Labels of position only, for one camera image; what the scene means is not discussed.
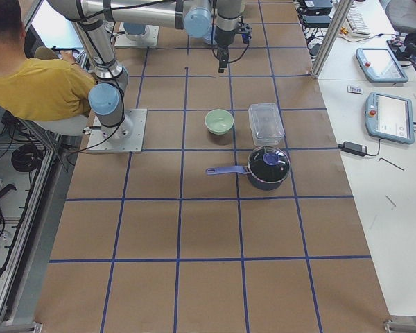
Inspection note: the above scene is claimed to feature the clear plastic lidded container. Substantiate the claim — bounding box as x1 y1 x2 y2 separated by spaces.
248 103 285 146

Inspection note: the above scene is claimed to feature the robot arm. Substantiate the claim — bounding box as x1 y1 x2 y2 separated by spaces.
49 1 252 90
123 22 150 37

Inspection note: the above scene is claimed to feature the allen key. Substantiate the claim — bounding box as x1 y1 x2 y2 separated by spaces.
378 157 405 171

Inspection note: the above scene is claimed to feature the teach pendant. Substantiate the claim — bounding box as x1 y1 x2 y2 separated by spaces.
365 92 415 144
356 48 408 83

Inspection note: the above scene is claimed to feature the black power adapter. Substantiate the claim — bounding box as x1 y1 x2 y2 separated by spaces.
338 141 367 157

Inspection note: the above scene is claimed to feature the upper teach pendant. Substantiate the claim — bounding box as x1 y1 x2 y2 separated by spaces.
356 48 408 83

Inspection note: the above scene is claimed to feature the blue pot with glass lid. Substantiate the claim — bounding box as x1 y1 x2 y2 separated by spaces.
205 146 291 191

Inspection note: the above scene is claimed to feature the lower teach pendant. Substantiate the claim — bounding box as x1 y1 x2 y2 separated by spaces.
365 92 415 144

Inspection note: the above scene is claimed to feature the aluminium frame post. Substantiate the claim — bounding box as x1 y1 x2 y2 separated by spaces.
311 0 353 79

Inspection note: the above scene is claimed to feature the white keyboard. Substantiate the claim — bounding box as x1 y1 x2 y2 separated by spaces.
345 8 371 37

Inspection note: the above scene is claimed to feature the green bowl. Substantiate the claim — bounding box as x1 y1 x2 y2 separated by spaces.
205 109 234 135

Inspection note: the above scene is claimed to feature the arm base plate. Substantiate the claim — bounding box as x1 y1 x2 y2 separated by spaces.
114 24 159 49
87 108 148 153

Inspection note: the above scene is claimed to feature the person in yellow shirt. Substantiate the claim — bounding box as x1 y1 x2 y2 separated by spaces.
0 1 96 121

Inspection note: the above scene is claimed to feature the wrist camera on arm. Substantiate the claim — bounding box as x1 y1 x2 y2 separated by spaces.
238 22 252 46

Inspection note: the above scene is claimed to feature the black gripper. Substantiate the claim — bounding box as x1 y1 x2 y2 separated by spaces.
216 28 234 68

